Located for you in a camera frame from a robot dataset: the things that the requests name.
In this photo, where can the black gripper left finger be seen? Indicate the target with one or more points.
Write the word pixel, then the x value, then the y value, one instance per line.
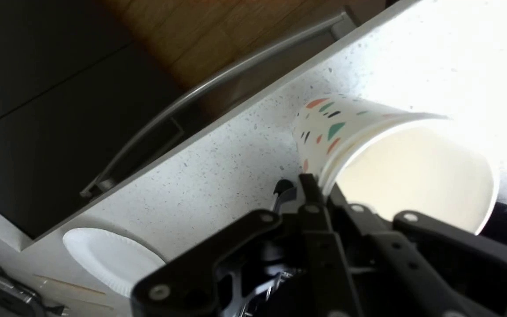
pixel 188 283

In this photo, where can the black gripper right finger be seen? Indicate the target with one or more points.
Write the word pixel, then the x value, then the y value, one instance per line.
pixel 472 266

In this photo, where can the patterned paper cup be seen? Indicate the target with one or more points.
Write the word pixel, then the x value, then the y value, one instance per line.
pixel 113 259
pixel 391 160

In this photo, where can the metal drawer handle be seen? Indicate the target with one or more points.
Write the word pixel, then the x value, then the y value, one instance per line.
pixel 213 97

